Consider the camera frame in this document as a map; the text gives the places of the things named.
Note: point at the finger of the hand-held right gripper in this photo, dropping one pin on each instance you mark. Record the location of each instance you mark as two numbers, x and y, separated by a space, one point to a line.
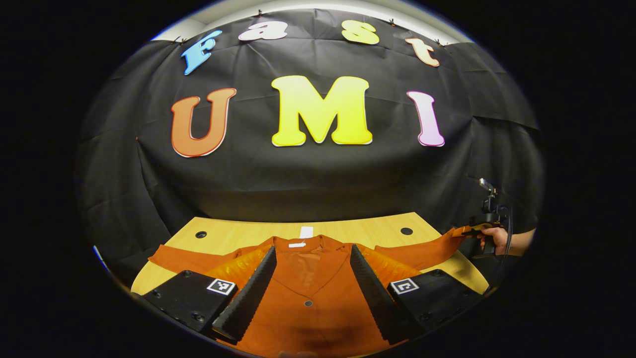
469 230

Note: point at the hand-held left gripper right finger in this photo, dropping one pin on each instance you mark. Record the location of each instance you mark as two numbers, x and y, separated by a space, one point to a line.
380 303

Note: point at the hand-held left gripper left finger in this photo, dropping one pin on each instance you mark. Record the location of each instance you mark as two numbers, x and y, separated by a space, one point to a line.
248 303

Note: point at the rust orange knit garment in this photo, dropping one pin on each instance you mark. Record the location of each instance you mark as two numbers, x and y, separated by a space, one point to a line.
308 283

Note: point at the black backdrop cloth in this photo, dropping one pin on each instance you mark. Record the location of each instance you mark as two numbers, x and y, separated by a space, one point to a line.
308 184

